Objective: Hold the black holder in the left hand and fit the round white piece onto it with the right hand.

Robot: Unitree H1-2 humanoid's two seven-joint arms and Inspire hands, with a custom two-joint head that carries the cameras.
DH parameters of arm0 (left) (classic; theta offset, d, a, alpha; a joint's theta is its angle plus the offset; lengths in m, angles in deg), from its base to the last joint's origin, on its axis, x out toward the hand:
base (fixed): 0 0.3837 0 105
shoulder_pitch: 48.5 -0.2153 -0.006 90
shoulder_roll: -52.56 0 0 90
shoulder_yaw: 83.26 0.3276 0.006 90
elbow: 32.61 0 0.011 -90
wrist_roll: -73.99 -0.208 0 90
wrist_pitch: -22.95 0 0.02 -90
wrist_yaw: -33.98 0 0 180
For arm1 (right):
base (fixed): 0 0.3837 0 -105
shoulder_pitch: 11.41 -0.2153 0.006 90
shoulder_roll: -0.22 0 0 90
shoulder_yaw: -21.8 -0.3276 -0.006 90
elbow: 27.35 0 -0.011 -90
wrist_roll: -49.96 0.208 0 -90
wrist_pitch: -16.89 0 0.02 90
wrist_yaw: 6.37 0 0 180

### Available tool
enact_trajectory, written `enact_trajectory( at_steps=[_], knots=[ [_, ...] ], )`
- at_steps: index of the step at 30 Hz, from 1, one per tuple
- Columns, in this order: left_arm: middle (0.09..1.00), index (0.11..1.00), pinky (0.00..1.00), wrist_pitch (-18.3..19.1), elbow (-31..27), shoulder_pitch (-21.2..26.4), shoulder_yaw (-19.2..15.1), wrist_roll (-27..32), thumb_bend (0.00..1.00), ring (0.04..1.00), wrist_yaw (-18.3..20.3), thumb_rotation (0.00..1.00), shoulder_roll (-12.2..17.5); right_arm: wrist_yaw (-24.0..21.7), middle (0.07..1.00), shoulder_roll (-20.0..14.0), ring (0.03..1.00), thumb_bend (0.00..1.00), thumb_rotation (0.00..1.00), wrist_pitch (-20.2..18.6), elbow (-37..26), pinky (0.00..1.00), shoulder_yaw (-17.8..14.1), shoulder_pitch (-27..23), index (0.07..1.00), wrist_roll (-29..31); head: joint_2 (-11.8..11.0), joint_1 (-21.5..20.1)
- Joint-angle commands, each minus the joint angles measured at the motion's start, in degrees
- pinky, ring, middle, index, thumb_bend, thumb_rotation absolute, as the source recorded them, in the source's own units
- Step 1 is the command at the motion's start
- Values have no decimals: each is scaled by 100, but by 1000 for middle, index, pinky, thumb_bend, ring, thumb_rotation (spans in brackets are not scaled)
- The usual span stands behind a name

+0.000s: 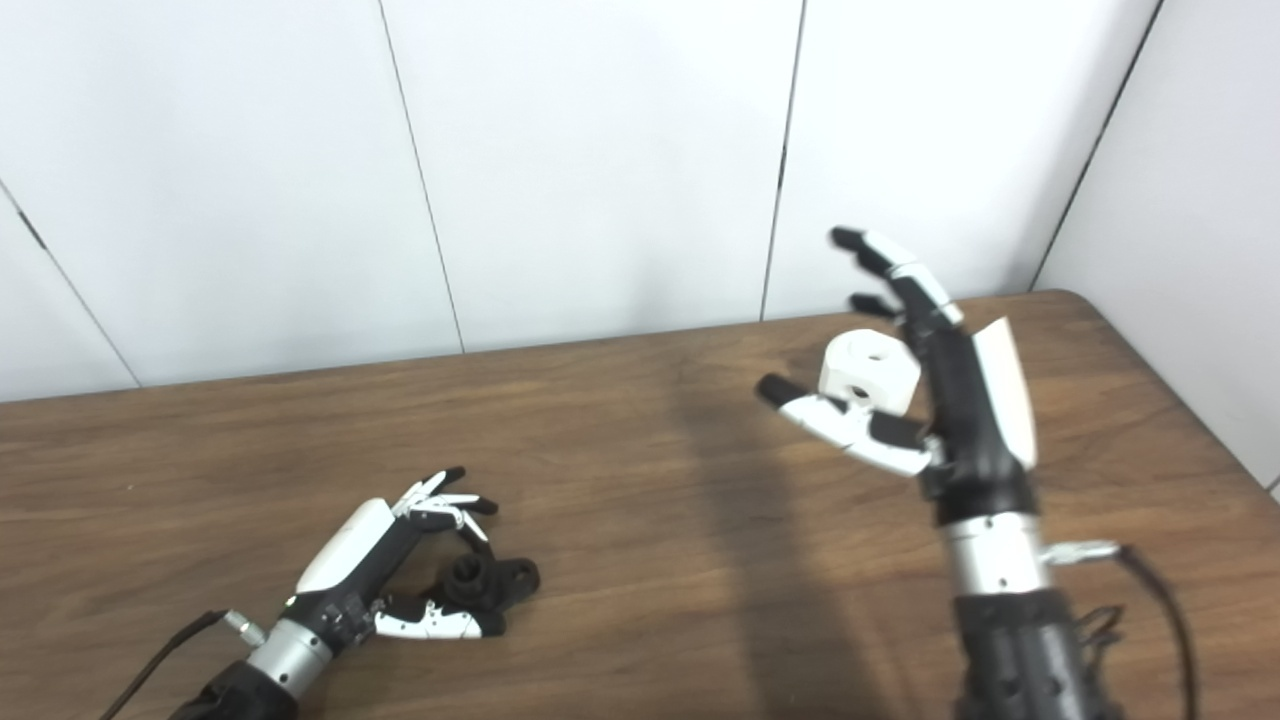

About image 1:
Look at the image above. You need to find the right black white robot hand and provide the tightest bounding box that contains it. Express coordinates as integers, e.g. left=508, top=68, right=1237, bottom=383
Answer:
left=755, top=226, right=1041, bottom=526

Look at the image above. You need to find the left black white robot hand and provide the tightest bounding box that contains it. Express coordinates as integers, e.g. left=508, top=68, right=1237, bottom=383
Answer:
left=292, top=466, right=506, bottom=651

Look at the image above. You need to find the round white plastic piece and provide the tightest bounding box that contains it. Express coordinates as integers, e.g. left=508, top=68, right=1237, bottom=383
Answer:
left=818, top=329, right=922, bottom=419

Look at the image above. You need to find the black plastic holder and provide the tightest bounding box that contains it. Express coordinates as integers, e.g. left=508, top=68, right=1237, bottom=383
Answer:
left=440, top=555, right=542, bottom=613

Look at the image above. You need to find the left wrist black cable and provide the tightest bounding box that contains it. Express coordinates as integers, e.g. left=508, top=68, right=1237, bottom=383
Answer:
left=98, top=610, right=266, bottom=720

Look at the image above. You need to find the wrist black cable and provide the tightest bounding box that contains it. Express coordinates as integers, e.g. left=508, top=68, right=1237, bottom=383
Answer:
left=1040, top=540, right=1201, bottom=720
left=98, top=610, right=266, bottom=720

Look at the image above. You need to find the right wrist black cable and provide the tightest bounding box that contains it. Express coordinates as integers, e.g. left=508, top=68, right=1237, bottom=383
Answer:
left=1040, top=540, right=1201, bottom=720

